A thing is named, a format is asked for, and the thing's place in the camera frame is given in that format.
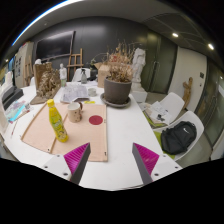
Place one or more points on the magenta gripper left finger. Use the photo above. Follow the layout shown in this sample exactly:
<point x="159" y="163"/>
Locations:
<point x="76" y="161"/>

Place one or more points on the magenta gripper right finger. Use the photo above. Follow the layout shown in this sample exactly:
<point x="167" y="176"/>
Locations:
<point x="145" y="160"/>

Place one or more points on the black backpack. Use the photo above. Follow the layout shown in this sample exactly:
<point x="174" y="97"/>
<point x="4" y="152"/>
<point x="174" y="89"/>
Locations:
<point x="177" y="139"/>

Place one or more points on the beige table mat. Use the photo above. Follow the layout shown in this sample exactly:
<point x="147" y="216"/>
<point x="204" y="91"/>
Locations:
<point x="39" y="133"/>

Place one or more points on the red round coaster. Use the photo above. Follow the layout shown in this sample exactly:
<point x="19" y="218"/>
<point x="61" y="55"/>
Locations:
<point x="95" y="120"/>

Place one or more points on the papers on chair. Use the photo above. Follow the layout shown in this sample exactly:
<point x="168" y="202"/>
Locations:
<point x="158" y="114"/>

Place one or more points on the yellow drink bottle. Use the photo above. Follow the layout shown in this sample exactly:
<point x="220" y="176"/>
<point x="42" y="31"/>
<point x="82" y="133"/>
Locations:
<point x="56" y="122"/>

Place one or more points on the beige polka dot mug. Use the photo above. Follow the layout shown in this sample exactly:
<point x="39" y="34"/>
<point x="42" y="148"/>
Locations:
<point x="75" y="112"/>

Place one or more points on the white chair with papers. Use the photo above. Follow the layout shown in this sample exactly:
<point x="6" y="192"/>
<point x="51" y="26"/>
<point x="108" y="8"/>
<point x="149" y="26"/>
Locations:
<point x="172" y="103"/>

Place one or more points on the grey pot saucer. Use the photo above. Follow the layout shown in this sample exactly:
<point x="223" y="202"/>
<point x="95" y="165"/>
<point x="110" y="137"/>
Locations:
<point x="115" y="105"/>

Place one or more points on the open printed booklet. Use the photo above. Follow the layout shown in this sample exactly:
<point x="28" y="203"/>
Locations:
<point x="72" y="92"/>

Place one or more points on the small white cup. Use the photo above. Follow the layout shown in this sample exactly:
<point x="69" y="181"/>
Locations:
<point x="92" y="92"/>

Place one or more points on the grey plant pot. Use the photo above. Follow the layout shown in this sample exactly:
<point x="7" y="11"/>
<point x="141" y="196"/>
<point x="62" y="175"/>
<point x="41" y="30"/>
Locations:
<point x="116" y="92"/>

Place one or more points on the colourful magazine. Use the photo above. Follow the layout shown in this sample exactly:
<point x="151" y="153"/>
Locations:
<point x="15" y="109"/>

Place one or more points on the spray bottle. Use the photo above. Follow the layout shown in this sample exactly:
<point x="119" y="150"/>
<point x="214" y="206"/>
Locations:
<point x="83" y="77"/>

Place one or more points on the wooden figure statue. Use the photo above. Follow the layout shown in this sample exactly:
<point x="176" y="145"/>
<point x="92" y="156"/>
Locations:
<point x="187" y="92"/>

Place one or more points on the brown wooden sculpture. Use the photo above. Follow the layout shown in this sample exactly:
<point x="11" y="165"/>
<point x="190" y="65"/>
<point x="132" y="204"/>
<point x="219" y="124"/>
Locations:
<point x="47" y="82"/>

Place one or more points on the small white figurine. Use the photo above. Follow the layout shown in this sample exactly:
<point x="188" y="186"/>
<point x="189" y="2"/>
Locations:
<point x="63" y="75"/>

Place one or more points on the black device on table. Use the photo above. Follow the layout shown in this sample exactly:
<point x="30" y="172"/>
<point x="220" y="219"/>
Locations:
<point x="12" y="94"/>

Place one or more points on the dried brown plant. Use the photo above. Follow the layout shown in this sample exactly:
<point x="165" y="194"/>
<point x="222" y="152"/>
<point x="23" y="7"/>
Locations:
<point x="118" y="63"/>

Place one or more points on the wooden easel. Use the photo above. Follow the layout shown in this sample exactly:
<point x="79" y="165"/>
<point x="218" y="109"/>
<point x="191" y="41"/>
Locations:
<point x="75" y="62"/>

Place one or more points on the white statue on pedestal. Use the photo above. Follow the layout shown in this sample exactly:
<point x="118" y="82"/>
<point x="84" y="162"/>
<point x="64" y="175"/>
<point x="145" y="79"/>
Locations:
<point x="138" y="63"/>

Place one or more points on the black wall screen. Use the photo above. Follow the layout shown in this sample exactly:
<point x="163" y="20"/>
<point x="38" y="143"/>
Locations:
<point x="55" y="46"/>

